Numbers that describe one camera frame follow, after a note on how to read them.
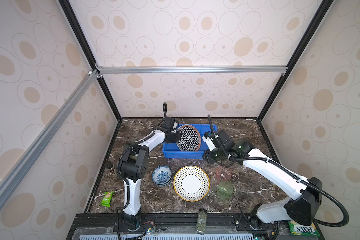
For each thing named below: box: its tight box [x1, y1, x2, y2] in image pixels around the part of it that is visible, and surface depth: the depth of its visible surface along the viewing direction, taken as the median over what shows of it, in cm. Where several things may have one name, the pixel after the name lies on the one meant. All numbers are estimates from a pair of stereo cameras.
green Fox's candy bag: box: [288, 220, 321, 239], surface depth 71 cm
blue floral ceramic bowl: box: [151, 165, 172, 186], surface depth 87 cm
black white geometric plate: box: [176, 124, 202, 152], surface depth 104 cm
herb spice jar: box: [196, 208, 208, 236], surface depth 72 cm
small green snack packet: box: [100, 191, 115, 208], surface depth 81 cm
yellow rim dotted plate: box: [173, 165, 211, 202], surface depth 87 cm
